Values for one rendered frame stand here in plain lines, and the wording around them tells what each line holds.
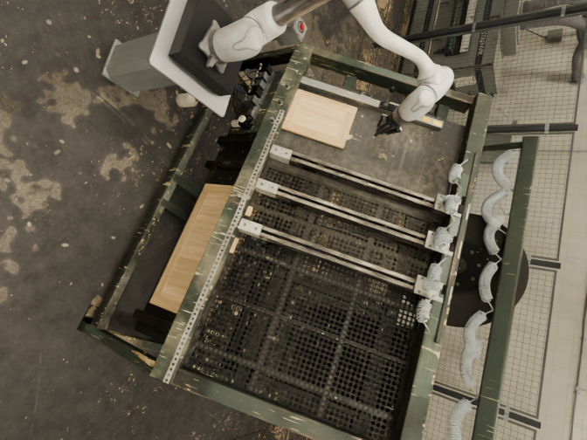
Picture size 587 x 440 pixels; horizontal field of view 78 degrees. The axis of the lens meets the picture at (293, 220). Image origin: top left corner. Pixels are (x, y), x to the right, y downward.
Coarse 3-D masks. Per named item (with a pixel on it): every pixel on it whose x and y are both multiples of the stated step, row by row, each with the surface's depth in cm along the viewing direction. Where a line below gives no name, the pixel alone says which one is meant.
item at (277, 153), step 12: (276, 156) 215; (288, 156) 213; (300, 156) 213; (312, 168) 214; (324, 168) 212; (336, 168) 212; (336, 180) 216; (348, 180) 212; (360, 180) 210; (372, 180) 211; (372, 192) 215; (384, 192) 210; (396, 192) 209; (408, 192) 209; (408, 204) 214; (420, 204) 209; (432, 204) 207; (444, 204) 204; (456, 216) 202
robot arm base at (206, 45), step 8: (216, 24) 179; (208, 32) 176; (208, 40) 175; (200, 48) 174; (208, 48) 176; (208, 56) 178; (216, 56) 177; (208, 64) 179; (216, 64) 182; (224, 64) 185
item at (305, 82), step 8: (304, 80) 234; (312, 80) 234; (312, 88) 235; (320, 88) 233; (328, 88) 233; (336, 88) 233; (336, 96) 234; (344, 96) 232; (352, 96) 232; (360, 96) 232; (360, 104) 233; (368, 104) 231; (376, 104) 231; (384, 112) 232; (392, 112) 230; (416, 120) 230; (424, 120) 228; (432, 120) 229; (440, 120) 229; (432, 128) 231; (440, 128) 228
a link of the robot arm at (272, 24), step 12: (288, 0) 164; (300, 0) 160; (312, 0) 157; (324, 0) 156; (252, 12) 175; (264, 12) 172; (276, 12) 170; (288, 12) 166; (300, 12) 165; (264, 24) 174; (276, 24) 174; (264, 36) 177; (276, 36) 180
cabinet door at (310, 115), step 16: (304, 96) 233; (320, 96) 233; (288, 112) 229; (304, 112) 229; (320, 112) 230; (336, 112) 230; (352, 112) 231; (288, 128) 225; (304, 128) 225; (320, 128) 226; (336, 128) 227; (336, 144) 223
